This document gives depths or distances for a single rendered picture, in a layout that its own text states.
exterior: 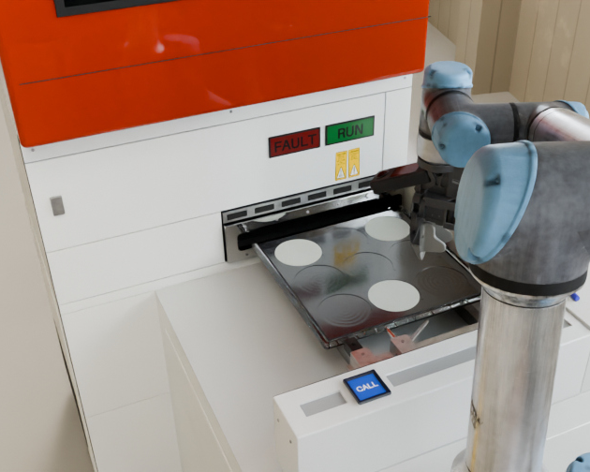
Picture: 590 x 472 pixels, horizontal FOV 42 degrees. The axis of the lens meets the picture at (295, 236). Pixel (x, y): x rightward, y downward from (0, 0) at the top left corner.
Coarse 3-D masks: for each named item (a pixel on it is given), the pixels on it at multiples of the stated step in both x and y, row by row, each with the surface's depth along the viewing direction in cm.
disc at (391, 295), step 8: (392, 280) 153; (376, 288) 151; (384, 288) 151; (392, 288) 151; (400, 288) 151; (408, 288) 151; (368, 296) 149; (376, 296) 149; (384, 296) 149; (392, 296) 149; (400, 296) 149; (408, 296) 149; (416, 296) 149; (376, 304) 147; (384, 304) 147; (392, 304) 147; (400, 304) 147; (408, 304) 147
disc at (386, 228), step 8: (384, 216) 173; (368, 224) 171; (376, 224) 171; (384, 224) 171; (392, 224) 171; (400, 224) 171; (368, 232) 168; (376, 232) 168; (384, 232) 168; (392, 232) 168; (400, 232) 168; (408, 232) 168; (384, 240) 165; (392, 240) 165
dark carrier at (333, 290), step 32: (352, 224) 171; (352, 256) 161; (384, 256) 160; (416, 256) 160; (448, 256) 160; (320, 288) 151; (352, 288) 151; (416, 288) 151; (448, 288) 151; (480, 288) 150; (320, 320) 143; (352, 320) 143; (384, 320) 143
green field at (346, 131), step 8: (360, 120) 165; (368, 120) 166; (328, 128) 162; (336, 128) 163; (344, 128) 164; (352, 128) 165; (360, 128) 166; (368, 128) 167; (328, 136) 163; (336, 136) 164; (344, 136) 165; (352, 136) 166; (360, 136) 167
